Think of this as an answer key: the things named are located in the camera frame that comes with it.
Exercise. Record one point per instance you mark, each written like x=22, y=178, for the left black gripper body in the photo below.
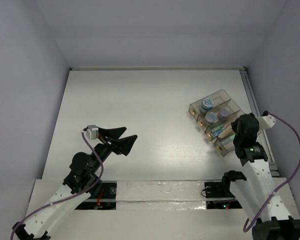
x=109, y=141

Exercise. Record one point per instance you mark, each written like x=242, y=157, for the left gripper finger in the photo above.
x=124, y=145
x=107, y=135

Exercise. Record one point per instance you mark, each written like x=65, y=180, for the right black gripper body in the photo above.
x=234, y=124

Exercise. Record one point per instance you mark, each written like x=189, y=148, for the clear jar purple contents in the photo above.
x=224, y=112

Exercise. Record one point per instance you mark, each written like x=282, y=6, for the clear jar blue contents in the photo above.
x=210, y=118

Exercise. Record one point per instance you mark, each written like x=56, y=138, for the blue lidded paint jar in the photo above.
x=207, y=104

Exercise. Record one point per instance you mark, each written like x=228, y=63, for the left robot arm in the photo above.
x=82, y=182

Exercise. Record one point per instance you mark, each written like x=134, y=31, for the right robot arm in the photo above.
x=253, y=186

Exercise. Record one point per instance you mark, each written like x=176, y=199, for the silver foil strip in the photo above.
x=147, y=195

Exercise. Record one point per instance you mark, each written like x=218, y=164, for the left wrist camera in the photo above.
x=91, y=132

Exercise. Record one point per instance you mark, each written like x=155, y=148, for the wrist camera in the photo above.
x=266, y=120
x=91, y=132

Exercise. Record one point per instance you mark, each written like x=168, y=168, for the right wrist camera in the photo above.
x=266, y=120

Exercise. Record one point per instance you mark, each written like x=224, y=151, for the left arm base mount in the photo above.
x=103, y=199

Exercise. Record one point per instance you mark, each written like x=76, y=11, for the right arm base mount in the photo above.
x=217, y=193

